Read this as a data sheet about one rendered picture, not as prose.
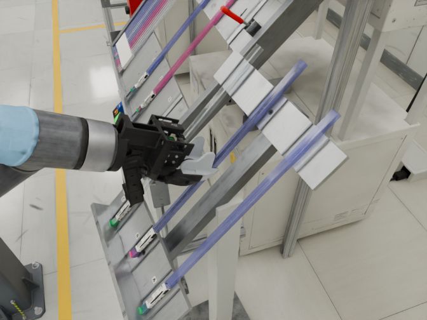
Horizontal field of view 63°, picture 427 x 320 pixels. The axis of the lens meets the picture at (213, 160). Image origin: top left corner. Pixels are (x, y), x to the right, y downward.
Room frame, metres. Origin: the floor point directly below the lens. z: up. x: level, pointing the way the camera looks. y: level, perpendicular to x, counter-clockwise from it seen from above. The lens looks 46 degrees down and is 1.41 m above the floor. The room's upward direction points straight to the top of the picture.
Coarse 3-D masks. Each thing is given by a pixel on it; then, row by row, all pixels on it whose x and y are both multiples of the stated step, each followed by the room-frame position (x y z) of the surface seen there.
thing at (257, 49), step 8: (256, 48) 0.61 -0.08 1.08; (248, 56) 0.60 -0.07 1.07; (256, 56) 0.60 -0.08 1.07; (240, 64) 0.60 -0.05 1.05; (248, 64) 0.59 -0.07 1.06; (240, 72) 0.59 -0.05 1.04; (232, 80) 0.58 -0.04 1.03; (224, 88) 0.58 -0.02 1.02; (216, 96) 0.57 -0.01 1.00; (224, 96) 0.57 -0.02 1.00; (208, 104) 0.57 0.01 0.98; (216, 104) 0.57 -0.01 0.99; (200, 112) 0.56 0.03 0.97; (208, 112) 0.56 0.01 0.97; (200, 120) 0.55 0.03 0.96; (192, 128) 0.54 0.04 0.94; (184, 136) 0.54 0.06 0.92; (144, 184) 0.50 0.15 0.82
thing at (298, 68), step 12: (300, 60) 0.52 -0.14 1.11; (288, 72) 0.52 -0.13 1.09; (300, 72) 0.51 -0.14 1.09; (288, 84) 0.50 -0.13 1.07; (276, 96) 0.49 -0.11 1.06; (264, 108) 0.48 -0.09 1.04; (252, 120) 0.48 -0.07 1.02; (240, 132) 0.47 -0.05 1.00; (228, 144) 0.46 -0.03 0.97; (216, 156) 0.45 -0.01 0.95; (204, 180) 0.43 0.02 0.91; (192, 192) 0.42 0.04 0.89; (180, 204) 0.41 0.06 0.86; (168, 216) 0.40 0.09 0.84; (156, 228) 0.39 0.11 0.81; (132, 252) 0.37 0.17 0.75
